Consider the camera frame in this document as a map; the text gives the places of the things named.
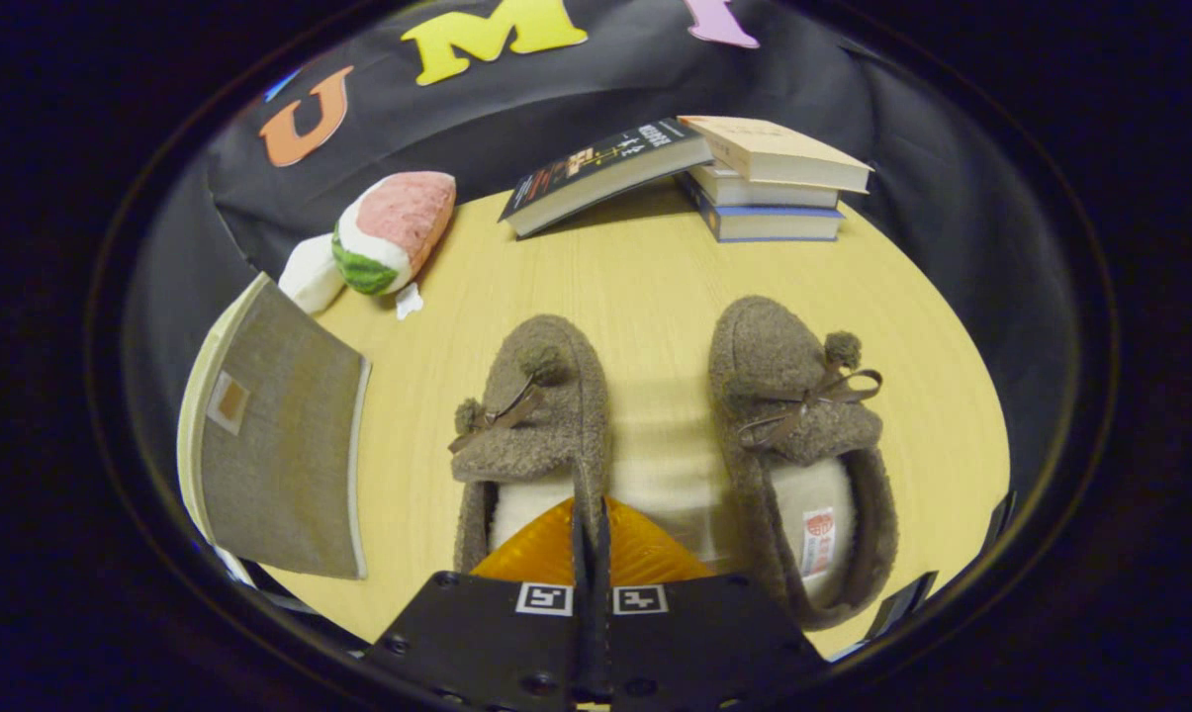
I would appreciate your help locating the white cover book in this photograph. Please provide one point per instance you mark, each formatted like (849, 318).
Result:
(769, 190)

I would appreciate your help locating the black cover book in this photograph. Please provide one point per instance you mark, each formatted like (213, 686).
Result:
(596, 163)

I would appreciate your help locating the white plush toy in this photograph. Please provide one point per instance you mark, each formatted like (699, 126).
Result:
(309, 277)

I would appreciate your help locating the beige cover book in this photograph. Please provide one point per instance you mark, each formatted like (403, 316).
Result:
(774, 143)

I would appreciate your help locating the brown fuzzy slipper shoe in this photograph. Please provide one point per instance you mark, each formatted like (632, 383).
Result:
(546, 415)
(774, 356)

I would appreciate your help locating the blue cover book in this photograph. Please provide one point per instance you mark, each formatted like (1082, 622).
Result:
(774, 225)

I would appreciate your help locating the dark flat block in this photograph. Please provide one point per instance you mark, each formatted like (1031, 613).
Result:
(902, 603)

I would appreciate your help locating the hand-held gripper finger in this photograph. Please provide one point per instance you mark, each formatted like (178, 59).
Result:
(583, 613)
(602, 613)

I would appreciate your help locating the watermelon slice plush toy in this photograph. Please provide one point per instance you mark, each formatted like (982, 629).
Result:
(398, 213)

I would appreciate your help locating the grey fabric storage box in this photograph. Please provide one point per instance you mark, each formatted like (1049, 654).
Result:
(279, 445)

